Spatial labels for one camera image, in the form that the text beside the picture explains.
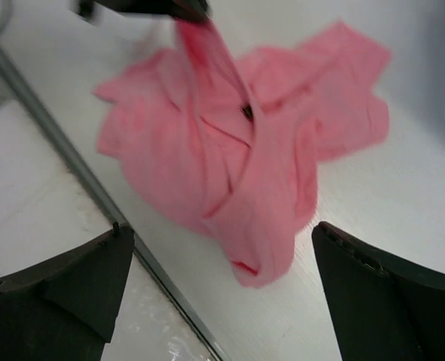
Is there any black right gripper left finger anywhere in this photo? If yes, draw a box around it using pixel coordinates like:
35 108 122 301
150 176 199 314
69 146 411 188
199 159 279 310
0 223 135 361

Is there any pink t shirt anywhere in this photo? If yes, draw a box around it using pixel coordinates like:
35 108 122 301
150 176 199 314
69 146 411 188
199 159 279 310
93 20 391 288

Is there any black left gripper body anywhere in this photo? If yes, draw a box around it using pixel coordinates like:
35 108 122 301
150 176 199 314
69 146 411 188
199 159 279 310
71 0 210 23

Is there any left aluminium frame rail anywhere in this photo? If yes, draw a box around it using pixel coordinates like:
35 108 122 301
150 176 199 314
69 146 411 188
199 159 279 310
0 48 229 360

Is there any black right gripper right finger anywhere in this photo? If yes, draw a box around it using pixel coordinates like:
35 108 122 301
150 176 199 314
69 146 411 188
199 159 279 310
311 222 445 361

